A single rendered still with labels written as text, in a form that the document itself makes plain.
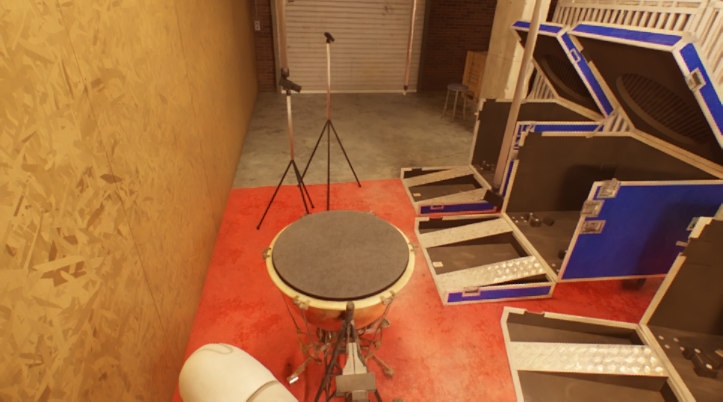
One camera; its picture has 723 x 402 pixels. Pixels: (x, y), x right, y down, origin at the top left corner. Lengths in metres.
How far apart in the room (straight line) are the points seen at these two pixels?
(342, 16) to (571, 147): 5.32
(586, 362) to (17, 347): 2.49
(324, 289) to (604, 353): 1.74
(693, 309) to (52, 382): 2.99
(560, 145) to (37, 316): 3.30
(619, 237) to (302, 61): 6.25
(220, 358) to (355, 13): 7.14
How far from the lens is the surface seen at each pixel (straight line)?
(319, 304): 1.52
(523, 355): 2.53
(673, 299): 2.80
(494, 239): 3.25
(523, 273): 2.89
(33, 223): 1.27
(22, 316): 1.26
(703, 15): 4.72
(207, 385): 0.82
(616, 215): 2.76
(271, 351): 2.39
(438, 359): 2.39
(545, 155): 3.36
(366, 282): 1.57
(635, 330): 2.90
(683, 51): 2.48
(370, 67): 7.79
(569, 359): 2.57
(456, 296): 2.63
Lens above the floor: 1.90
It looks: 27 degrees down
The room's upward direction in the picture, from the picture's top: 2 degrees clockwise
